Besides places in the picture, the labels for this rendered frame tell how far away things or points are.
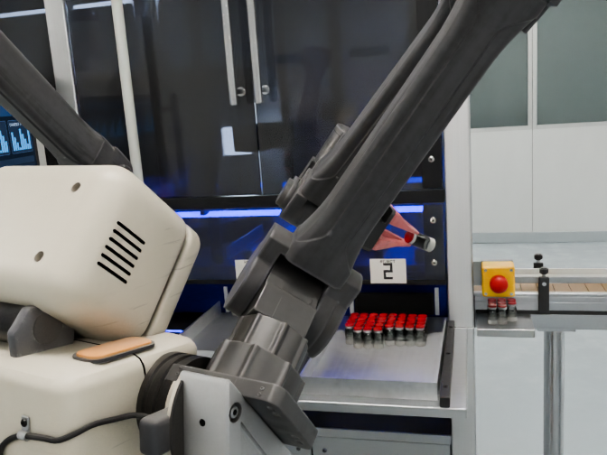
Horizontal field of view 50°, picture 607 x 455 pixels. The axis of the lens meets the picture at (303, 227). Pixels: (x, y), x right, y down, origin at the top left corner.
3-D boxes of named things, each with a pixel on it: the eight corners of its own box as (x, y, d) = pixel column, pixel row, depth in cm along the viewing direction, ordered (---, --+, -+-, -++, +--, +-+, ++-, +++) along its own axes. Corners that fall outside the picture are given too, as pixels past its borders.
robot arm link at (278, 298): (246, 322, 57) (298, 352, 58) (290, 235, 63) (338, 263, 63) (218, 349, 65) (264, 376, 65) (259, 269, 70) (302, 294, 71)
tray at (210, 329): (219, 312, 176) (219, 301, 176) (313, 314, 170) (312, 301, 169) (163, 364, 144) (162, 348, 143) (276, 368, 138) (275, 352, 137)
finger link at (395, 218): (390, 247, 103) (343, 227, 98) (415, 209, 101) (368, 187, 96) (408, 269, 97) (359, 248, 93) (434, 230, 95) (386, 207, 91)
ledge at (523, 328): (476, 316, 166) (476, 309, 165) (529, 317, 162) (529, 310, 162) (476, 336, 152) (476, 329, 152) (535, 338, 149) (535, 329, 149)
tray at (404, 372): (336, 330, 157) (335, 316, 157) (446, 333, 150) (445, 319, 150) (299, 393, 125) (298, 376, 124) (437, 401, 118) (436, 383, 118)
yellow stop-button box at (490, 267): (481, 288, 156) (480, 258, 155) (513, 288, 154) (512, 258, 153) (481, 297, 149) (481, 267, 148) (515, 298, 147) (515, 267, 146)
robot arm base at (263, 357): (160, 377, 56) (275, 403, 50) (202, 301, 61) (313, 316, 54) (206, 423, 62) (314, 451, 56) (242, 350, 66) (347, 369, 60)
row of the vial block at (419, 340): (346, 340, 149) (345, 321, 149) (425, 343, 145) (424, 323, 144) (344, 344, 147) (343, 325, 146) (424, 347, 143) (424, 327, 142)
